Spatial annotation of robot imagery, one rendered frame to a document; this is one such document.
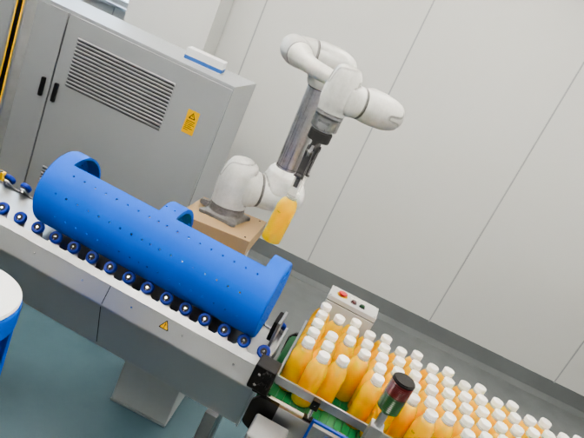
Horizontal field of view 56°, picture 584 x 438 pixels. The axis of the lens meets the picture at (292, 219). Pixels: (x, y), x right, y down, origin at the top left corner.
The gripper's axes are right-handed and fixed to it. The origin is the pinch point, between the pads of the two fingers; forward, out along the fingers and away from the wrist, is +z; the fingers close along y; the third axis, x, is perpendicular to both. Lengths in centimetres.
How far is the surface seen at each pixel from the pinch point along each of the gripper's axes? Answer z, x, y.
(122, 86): 31, -140, -129
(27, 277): 71, -72, 18
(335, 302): 39, 29, -19
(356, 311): 39, 38, -19
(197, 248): 29.3, -18.4, 16.3
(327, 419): 58, 43, 21
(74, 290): 64, -53, 20
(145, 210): 27, -40, 14
